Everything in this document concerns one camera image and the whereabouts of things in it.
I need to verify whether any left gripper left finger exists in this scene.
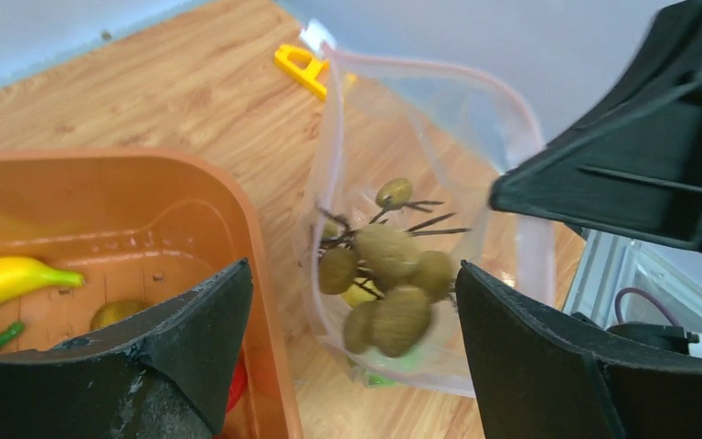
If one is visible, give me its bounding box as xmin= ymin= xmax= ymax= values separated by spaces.
xmin=0 ymin=259 xmax=253 ymax=438

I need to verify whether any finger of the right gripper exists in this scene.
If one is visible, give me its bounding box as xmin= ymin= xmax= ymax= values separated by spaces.
xmin=489 ymin=1 xmax=702 ymax=253

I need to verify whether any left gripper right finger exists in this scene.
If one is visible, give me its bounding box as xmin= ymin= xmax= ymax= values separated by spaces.
xmin=456 ymin=262 xmax=702 ymax=438

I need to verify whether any brown kiwi toy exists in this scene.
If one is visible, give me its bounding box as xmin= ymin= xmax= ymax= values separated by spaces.
xmin=90 ymin=300 xmax=150 ymax=331

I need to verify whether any green apple toy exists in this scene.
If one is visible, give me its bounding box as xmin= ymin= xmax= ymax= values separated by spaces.
xmin=346 ymin=350 xmax=424 ymax=388

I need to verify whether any brown longan cluster toy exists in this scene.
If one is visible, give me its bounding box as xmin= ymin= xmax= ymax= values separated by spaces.
xmin=316 ymin=177 xmax=463 ymax=358

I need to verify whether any yellow pear toy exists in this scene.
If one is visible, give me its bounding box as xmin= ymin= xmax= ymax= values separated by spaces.
xmin=341 ymin=281 xmax=382 ymax=308

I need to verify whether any clear zip top bag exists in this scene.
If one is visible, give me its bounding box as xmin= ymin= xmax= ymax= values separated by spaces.
xmin=293 ymin=20 xmax=556 ymax=396

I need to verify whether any red strawberry toy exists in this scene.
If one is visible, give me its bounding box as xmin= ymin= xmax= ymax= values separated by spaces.
xmin=215 ymin=356 xmax=249 ymax=438

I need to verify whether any orange plastic basket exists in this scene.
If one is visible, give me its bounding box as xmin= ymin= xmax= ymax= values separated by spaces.
xmin=0 ymin=150 xmax=302 ymax=438

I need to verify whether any yellow triangle bracket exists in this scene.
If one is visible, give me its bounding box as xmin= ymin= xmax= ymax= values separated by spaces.
xmin=273 ymin=44 xmax=334 ymax=102

